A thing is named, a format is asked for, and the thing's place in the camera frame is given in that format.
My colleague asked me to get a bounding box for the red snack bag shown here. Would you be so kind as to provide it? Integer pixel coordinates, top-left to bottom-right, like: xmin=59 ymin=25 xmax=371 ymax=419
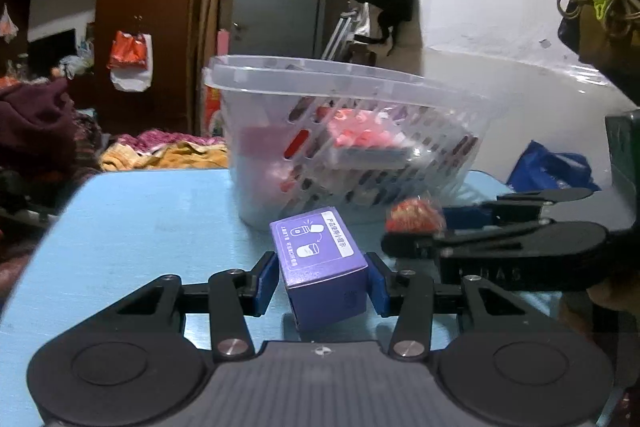
xmin=385 ymin=197 xmax=446 ymax=234

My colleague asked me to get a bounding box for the purple small box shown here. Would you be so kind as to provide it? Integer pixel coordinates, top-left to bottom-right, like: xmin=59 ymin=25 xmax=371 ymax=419
xmin=269 ymin=207 xmax=368 ymax=332

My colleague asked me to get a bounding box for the red pink box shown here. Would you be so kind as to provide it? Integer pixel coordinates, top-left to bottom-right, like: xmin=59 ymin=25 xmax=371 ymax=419
xmin=321 ymin=108 xmax=414 ymax=170

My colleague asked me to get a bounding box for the blue fabric bag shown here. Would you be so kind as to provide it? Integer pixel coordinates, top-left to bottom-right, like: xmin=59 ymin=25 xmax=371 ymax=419
xmin=506 ymin=141 xmax=600 ymax=193

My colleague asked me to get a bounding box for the yellow patterned cloth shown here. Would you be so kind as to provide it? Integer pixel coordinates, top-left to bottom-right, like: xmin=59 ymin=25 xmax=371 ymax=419
xmin=100 ymin=142 xmax=229 ymax=172

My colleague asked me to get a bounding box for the clear plastic basket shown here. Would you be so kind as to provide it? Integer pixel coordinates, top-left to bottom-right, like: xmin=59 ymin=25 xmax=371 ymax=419
xmin=203 ymin=55 xmax=499 ymax=229

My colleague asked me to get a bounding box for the pink floral cloth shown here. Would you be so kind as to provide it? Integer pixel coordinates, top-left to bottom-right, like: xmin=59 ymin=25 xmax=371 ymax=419
xmin=116 ymin=129 xmax=224 ymax=154

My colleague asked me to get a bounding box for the hanging brown bag cluster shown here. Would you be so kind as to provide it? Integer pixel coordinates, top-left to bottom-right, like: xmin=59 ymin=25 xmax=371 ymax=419
xmin=556 ymin=0 xmax=639 ymax=103

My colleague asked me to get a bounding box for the folded metal drying rack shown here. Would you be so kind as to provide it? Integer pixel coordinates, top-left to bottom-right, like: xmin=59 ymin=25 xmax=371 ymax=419
xmin=320 ymin=8 xmax=359 ymax=62

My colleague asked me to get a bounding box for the dark maroon clothes pile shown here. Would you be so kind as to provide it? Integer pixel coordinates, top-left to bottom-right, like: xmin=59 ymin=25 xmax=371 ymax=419
xmin=1 ymin=78 xmax=102 ymax=213

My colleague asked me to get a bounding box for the orange white plastic bag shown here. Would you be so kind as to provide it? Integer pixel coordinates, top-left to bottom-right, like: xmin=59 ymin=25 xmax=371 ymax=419
xmin=107 ymin=30 xmax=153 ymax=93

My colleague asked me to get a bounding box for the black monitor screen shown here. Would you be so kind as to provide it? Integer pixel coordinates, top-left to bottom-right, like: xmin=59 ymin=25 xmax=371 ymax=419
xmin=27 ymin=29 xmax=76 ymax=77

